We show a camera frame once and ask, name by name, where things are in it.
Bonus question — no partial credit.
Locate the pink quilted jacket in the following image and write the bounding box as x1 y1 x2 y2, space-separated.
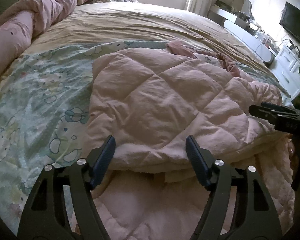
82 48 294 239

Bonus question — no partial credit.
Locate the white drawer dresser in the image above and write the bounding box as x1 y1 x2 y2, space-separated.
270 45 300 100

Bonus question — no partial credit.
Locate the white rounded vanity desk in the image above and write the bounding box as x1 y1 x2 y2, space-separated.
207 4 274 67

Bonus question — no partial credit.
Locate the green cartoon print blanket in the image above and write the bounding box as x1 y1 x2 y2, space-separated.
0 39 291 233

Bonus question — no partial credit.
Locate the oval vanity mirror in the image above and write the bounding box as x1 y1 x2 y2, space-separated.
236 0 255 21

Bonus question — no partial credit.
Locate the rolled pink duvet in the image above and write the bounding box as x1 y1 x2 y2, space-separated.
0 0 77 75

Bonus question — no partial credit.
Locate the beige bed sheet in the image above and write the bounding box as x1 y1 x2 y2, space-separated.
25 2 273 76

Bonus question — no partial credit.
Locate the black wall television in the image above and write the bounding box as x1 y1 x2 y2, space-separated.
280 2 300 42

